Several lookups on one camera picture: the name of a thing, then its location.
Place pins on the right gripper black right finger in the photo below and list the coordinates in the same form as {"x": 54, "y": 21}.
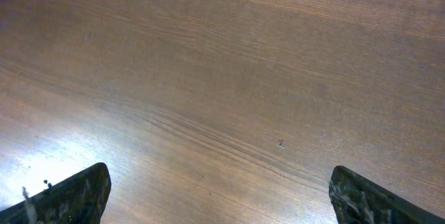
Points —
{"x": 358, "y": 200}

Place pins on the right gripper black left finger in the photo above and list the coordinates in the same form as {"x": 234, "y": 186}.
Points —
{"x": 79, "y": 199}

